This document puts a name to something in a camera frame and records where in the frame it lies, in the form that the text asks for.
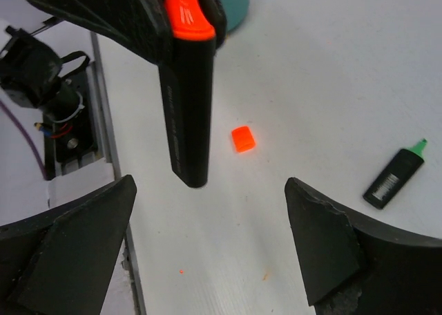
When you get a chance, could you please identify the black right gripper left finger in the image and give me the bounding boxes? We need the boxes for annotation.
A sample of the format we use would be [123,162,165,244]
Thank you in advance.
[1,175,137,314]

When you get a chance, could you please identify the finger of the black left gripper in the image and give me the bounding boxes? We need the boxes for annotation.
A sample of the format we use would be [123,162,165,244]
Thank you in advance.
[198,0,227,49]
[26,0,173,65]

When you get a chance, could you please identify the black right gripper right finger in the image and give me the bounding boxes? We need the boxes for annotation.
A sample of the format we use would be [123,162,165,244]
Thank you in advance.
[285,178,441,314]

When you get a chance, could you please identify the black highlighter orange cap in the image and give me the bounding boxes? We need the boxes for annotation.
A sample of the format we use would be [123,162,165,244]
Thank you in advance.
[159,0,215,188]

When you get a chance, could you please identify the black highlighter green cap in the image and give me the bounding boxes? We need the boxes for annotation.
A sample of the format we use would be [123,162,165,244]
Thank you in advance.
[363,139,427,210]

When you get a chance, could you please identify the orange translucent cap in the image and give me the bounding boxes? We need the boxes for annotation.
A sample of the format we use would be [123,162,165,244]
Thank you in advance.
[231,126,256,153]

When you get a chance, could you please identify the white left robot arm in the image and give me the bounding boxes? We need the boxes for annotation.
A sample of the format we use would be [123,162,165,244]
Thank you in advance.
[1,0,175,108]

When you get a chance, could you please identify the teal round divided organizer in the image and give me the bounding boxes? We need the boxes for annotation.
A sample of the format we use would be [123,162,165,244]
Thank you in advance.
[220,0,249,32]

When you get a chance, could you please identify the left aluminium table rail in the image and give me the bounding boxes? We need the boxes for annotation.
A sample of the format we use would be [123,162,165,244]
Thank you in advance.
[90,32,146,314]

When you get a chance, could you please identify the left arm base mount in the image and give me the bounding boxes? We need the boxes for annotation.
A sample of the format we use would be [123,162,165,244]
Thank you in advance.
[34,71,97,180]

